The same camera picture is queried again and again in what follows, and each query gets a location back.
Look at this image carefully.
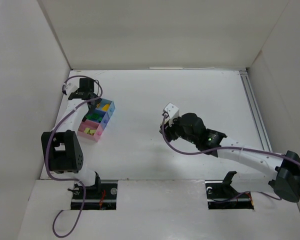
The yellow hollow curved lego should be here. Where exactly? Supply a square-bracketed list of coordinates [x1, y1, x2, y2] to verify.
[101, 104, 110, 112]

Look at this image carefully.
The green lego plate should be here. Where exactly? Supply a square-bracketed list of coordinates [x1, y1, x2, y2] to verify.
[86, 113, 103, 123]

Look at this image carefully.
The lime green lego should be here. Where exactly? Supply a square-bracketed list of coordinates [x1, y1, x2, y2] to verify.
[83, 127, 97, 136]

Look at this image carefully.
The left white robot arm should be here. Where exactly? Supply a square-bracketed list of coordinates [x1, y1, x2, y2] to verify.
[41, 75, 103, 194]

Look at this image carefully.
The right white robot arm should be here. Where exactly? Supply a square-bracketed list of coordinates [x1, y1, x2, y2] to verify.
[159, 111, 300, 203]

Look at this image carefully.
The pink blue sorting container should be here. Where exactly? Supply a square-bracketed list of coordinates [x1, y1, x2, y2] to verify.
[77, 98, 116, 143]

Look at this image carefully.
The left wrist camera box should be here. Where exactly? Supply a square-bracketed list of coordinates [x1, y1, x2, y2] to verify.
[61, 83, 78, 96]

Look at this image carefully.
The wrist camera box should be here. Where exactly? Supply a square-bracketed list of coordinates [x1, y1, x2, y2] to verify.
[162, 102, 180, 125]
[61, 83, 78, 96]

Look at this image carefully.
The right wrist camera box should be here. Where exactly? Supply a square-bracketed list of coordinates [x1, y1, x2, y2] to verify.
[162, 102, 180, 125]

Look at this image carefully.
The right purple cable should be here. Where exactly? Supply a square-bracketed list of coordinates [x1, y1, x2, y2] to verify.
[161, 112, 300, 201]

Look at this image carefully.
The aluminium rail right side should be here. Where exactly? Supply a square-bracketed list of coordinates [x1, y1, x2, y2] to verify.
[239, 70, 272, 152]

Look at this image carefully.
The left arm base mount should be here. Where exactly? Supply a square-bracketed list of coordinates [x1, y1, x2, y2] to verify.
[67, 180, 118, 211]

